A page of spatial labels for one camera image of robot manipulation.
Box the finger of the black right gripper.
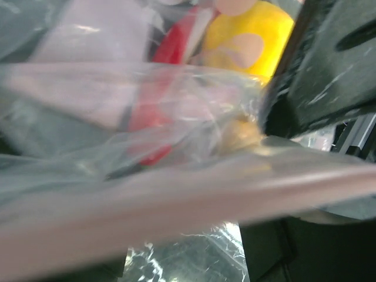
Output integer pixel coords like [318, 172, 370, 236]
[258, 1, 375, 138]

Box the yellow toy pear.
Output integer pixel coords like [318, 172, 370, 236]
[201, 0, 294, 84]

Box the red toy chili pepper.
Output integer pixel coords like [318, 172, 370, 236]
[129, 5, 218, 167]

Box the clear zip top bag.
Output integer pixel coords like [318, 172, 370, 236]
[1, 1, 375, 281]

